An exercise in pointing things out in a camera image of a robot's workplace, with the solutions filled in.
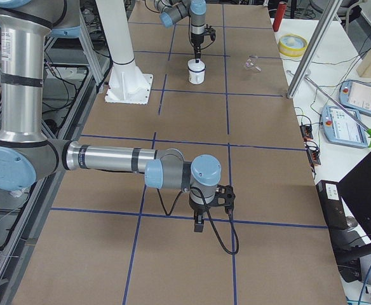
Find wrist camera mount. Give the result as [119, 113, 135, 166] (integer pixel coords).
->
[204, 24, 216, 42]
[212, 185, 236, 215]

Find clear plastic funnel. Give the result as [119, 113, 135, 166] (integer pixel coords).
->
[243, 55, 262, 72]

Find brown paper table cover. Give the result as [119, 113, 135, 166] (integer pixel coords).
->
[13, 3, 346, 304]

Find teach pendant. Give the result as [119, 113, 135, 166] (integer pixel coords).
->
[339, 79, 371, 116]
[321, 105, 368, 148]

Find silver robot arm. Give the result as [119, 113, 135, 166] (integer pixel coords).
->
[153, 0, 212, 63]
[0, 1, 221, 232]

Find yellow tape roll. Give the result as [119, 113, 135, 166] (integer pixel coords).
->
[278, 34, 308, 57]

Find metal rod green handle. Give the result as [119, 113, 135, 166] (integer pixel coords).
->
[287, 69, 371, 157]

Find far orange black connector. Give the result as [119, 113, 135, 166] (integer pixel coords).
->
[300, 124, 313, 141]

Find black monitor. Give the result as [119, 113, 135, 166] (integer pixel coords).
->
[338, 151, 371, 234]

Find white enamel cup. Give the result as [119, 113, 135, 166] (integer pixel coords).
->
[189, 70, 205, 85]

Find aluminium side frame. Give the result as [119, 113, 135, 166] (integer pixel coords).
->
[0, 12, 116, 305]

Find aluminium frame post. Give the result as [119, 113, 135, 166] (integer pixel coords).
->
[287, 0, 342, 98]

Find orange black connector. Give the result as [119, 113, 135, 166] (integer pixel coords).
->
[307, 147, 321, 166]
[300, 124, 313, 141]

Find white pedestal column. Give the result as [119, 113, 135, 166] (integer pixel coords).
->
[96, 0, 153, 105]

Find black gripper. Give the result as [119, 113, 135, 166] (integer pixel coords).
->
[190, 201, 206, 233]
[191, 32, 204, 61]

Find black computer box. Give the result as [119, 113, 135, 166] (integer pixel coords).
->
[316, 180, 349, 230]

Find red cylinder tube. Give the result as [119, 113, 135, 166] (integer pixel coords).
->
[273, 1, 287, 32]

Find near teach pendant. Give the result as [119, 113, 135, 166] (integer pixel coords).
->
[321, 105, 368, 148]

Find near orange black connector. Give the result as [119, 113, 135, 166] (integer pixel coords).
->
[307, 147, 321, 166]

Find far teach pendant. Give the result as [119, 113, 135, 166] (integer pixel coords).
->
[339, 79, 371, 116]

